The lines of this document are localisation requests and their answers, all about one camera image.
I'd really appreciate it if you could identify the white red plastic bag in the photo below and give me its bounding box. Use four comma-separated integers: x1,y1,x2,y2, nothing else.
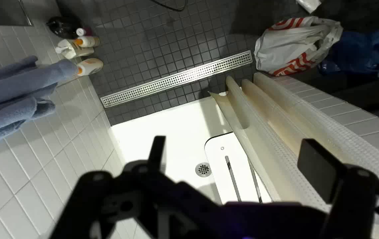
253,16,345,79

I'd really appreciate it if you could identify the blue towel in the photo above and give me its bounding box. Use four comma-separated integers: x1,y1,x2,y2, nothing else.
0,55,80,150

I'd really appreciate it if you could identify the blue plastic bag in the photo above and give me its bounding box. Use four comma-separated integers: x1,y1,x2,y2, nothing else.
317,30,379,81

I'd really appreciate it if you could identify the round floor drain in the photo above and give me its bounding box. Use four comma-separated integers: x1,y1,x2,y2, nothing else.
194,161,213,178

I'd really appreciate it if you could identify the white shower curtain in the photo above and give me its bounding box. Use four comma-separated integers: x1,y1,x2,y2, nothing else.
208,71,379,225

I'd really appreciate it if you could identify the dark round bottle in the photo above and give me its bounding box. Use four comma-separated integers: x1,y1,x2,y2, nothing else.
47,16,83,40

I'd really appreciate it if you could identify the white slatted shower seat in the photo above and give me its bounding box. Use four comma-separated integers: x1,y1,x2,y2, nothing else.
204,130,276,206

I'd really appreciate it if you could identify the long metal drain grate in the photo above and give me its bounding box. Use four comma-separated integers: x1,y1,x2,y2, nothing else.
99,49,256,111

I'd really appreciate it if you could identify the small white capped bottle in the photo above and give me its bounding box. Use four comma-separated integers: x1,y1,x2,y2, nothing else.
75,26,95,39

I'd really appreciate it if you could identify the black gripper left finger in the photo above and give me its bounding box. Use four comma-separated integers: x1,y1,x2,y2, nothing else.
147,134,169,178

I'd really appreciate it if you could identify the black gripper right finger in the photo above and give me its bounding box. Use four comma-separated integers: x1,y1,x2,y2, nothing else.
297,138,377,218

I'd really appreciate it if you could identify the white orange lotion bottle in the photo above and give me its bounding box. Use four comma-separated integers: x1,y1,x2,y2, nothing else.
73,35,103,49
75,57,105,79

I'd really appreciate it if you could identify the white paper scrap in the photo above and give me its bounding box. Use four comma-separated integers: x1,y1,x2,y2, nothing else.
297,0,323,15

